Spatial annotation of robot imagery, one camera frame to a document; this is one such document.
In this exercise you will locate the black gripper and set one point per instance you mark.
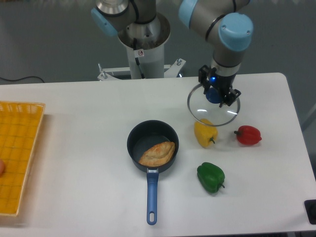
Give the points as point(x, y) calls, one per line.
point(221, 81)

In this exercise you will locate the glass lid blue knob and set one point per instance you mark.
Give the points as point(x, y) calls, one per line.
point(201, 108)

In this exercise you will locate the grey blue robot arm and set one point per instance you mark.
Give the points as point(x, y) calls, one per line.
point(218, 22)

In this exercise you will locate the yellow bell pepper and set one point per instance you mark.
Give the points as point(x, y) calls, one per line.
point(205, 132)

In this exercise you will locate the red bell pepper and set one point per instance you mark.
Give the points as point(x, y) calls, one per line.
point(248, 135)

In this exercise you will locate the baked pastry turnover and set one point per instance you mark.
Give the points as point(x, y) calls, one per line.
point(158, 155)

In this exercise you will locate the dark blue saucepan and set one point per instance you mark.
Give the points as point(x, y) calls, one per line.
point(141, 138)

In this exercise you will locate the green bell pepper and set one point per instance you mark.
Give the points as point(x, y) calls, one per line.
point(211, 177)

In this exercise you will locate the black device at table edge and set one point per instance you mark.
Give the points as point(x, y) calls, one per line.
point(310, 206)

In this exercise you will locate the yellow woven basket tray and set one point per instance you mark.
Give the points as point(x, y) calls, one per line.
point(19, 127)

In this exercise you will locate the white metal base frame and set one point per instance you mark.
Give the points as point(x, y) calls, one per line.
point(122, 73)

